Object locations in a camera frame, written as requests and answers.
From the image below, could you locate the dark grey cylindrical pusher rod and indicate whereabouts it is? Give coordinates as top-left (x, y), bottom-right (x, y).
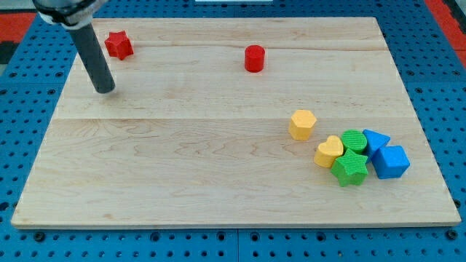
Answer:
top-left (68, 24), bottom-right (115, 94)

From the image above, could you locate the wooden board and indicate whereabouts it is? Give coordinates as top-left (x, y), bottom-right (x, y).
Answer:
top-left (11, 17), bottom-right (461, 229)

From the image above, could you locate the red cylinder block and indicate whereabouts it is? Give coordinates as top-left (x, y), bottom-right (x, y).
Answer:
top-left (244, 45), bottom-right (265, 73)

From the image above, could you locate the red star block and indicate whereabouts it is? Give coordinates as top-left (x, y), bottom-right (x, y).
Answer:
top-left (104, 31), bottom-right (134, 60)

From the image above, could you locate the green star block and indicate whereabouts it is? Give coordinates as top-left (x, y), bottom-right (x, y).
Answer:
top-left (331, 149), bottom-right (368, 187)

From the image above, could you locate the blue triangle block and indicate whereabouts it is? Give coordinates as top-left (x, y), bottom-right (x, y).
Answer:
top-left (363, 129), bottom-right (391, 163)

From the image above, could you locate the yellow hexagon block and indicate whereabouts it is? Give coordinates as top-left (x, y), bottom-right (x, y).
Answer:
top-left (288, 110), bottom-right (317, 140)

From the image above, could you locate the blue cube block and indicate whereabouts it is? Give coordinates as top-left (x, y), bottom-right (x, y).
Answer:
top-left (371, 146), bottom-right (411, 179)

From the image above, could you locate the green cylinder block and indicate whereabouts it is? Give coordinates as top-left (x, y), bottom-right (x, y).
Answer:
top-left (341, 130), bottom-right (368, 154)

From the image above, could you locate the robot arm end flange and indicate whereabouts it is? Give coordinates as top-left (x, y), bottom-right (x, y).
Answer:
top-left (32, 0), bottom-right (107, 30)

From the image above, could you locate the yellow heart block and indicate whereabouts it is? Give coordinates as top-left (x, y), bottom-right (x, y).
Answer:
top-left (314, 135), bottom-right (344, 168)

